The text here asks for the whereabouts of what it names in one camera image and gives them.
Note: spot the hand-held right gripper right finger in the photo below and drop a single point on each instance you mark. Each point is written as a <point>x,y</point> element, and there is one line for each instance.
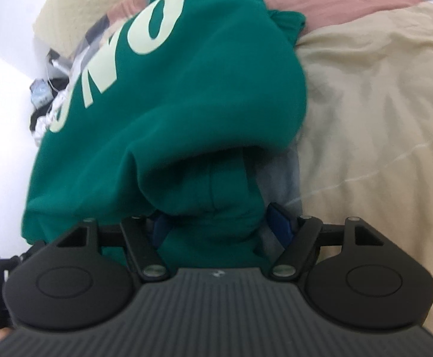
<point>279,223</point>

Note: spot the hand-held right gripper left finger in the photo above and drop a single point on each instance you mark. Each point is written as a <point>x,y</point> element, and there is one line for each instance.
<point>158,230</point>

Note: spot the green sweatshirt with pale print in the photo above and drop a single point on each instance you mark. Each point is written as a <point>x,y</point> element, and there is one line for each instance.
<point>183,100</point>

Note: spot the patchwork quilt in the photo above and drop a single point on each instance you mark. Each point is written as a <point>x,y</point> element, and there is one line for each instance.
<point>369,119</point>

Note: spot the black cloth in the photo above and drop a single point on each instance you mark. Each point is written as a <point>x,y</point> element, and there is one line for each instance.
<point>37,126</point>

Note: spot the white cloth pile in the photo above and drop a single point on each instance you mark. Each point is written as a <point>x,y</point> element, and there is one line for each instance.
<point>58,100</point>

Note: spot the clear plastic bag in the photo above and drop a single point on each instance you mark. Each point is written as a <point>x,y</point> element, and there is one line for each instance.
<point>40,93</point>

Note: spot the cream quilted headboard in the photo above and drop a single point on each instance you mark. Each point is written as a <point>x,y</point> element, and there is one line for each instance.
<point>82,0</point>

